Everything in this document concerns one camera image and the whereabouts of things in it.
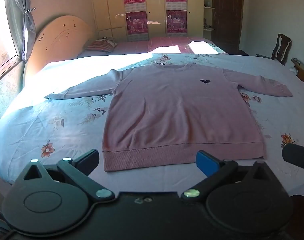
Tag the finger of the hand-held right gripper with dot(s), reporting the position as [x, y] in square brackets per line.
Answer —
[297, 155]

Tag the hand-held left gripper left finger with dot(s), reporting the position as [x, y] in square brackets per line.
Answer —
[89, 159]

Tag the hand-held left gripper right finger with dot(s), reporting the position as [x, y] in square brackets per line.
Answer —
[206, 163]

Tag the pink sweater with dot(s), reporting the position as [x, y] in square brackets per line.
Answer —
[177, 115]

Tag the floral bed sheet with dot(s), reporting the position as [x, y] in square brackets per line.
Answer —
[54, 110]

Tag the wooden chair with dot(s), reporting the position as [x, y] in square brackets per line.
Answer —
[281, 47]

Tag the striped pillow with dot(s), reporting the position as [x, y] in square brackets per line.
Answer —
[99, 46]

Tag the white cloth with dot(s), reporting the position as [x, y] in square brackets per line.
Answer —
[218, 48]

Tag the wooden headboard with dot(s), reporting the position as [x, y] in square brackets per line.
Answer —
[56, 40]

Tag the pink checked bed sheet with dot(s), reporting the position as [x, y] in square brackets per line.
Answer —
[164, 44]

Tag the cream corner shelf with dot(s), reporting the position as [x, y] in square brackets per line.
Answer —
[208, 17]

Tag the dark wooden door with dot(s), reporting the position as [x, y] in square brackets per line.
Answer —
[227, 17]

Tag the cream wardrobe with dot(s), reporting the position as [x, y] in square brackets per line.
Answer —
[109, 7]

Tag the window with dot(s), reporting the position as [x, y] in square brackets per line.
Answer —
[0, 30]

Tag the grey curtain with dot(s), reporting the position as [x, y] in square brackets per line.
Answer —
[21, 17]

